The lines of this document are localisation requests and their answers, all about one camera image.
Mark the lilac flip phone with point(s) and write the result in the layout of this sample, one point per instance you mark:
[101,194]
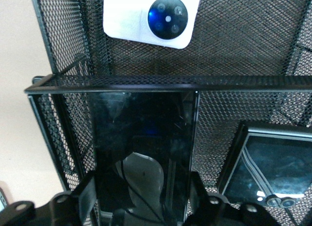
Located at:
[122,21]

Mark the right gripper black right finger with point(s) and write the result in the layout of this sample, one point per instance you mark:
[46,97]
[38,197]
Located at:
[198,196]

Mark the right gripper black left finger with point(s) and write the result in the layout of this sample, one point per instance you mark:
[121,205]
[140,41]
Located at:
[85,199]

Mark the black mesh two-tier tray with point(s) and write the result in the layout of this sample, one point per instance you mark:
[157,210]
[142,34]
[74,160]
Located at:
[243,52]

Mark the long black slab phone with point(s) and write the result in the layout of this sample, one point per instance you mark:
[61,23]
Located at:
[146,118]

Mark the black flip phone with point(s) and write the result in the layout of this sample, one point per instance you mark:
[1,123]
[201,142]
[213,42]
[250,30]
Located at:
[280,162]

